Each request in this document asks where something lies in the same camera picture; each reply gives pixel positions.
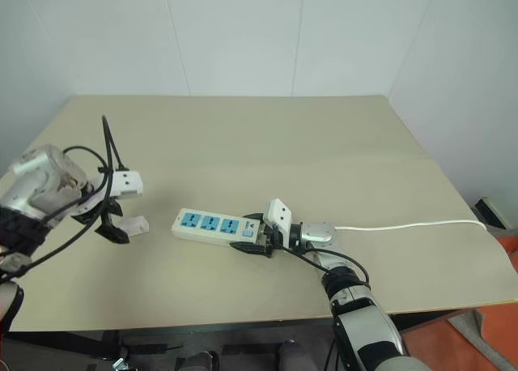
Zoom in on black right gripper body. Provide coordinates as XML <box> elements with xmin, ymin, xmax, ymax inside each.
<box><xmin>257</xmin><ymin>221</ymin><xmax>291</xmax><ymax>254</ymax></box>

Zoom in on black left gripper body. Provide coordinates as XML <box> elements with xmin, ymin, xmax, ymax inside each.
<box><xmin>71</xmin><ymin>191</ymin><xmax>124</xmax><ymax>231</ymax></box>

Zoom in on white charger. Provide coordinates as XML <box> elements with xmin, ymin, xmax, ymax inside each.
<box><xmin>118</xmin><ymin>215</ymin><xmax>151</xmax><ymax>237</ymax></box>

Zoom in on white power strip blue sockets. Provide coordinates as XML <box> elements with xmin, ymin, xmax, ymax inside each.
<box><xmin>172</xmin><ymin>207</ymin><xmax>262</xmax><ymax>247</ymax></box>

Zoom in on white and black box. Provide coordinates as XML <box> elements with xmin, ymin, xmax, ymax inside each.
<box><xmin>472</xmin><ymin>195</ymin><xmax>513</xmax><ymax>231</ymax></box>

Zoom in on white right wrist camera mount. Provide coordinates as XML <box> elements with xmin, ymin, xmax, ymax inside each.
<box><xmin>263</xmin><ymin>198</ymin><xmax>294</xmax><ymax>245</ymax></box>

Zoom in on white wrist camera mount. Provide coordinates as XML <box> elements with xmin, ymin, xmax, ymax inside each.
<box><xmin>263</xmin><ymin>198</ymin><xmax>294</xmax><ymax>245</ymax></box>
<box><xmin>109</xmin><ymin>169</ymin><xmax>145</xmax><ymax>198</ymax></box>

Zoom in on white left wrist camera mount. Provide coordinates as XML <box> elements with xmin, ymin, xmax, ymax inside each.
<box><xmin>109</xmin><ymin>169</ymin><xmax>145</xmax><ymax>198</ymax></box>

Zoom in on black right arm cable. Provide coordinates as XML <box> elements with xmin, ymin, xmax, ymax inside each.
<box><xmin>278</xmin><ymin>243</ymin><xmax>373</xmax><ymax>296</ymax></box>

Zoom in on black table frame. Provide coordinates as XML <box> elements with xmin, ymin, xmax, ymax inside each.
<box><xmin>3</xmin><ymin>307</ymin><xmax>481</xmax><ymax>348</ymax></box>

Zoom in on white power strip cord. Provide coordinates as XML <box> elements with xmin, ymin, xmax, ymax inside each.
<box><xmin>334</xmin><ymin>219</ymin><xmax>491</xmax><ymax>237</ymax></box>

